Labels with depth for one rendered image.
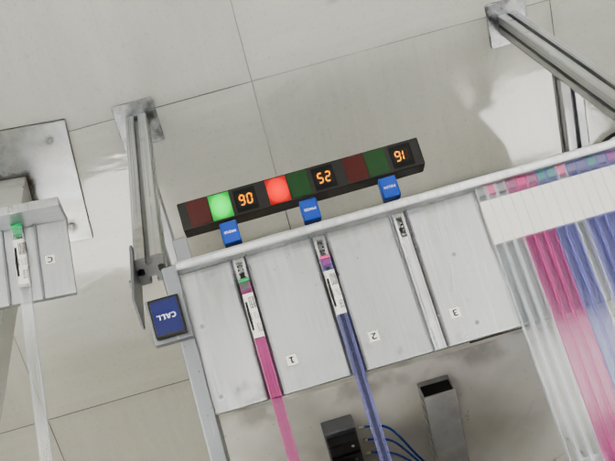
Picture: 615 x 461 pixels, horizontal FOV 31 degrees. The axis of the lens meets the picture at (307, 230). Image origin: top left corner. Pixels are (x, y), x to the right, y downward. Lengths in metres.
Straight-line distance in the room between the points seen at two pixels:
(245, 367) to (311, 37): 0.87
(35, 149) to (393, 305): 0.94
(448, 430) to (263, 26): 0.84
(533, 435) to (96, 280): 0.93
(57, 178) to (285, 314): 0.84
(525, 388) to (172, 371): 0.87
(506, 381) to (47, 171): 0.96
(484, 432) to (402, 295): 0.44
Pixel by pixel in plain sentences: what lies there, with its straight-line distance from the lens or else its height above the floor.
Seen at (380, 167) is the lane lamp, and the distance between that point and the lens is 1.51.
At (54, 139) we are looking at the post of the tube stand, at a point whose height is 0.01.
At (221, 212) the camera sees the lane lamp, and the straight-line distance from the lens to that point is 1.49.
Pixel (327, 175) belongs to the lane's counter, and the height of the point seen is 0.66.
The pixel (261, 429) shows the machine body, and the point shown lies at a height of 0.62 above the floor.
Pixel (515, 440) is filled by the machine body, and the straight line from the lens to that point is 1.85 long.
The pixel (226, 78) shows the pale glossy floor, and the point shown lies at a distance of 2.13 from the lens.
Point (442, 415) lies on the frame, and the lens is 1.72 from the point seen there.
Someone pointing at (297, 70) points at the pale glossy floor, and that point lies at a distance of 2.14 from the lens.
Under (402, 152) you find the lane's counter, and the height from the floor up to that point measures 0.66.
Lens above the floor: 2.03
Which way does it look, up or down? 64 degrees down
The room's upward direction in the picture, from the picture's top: 158 degrees clockwise
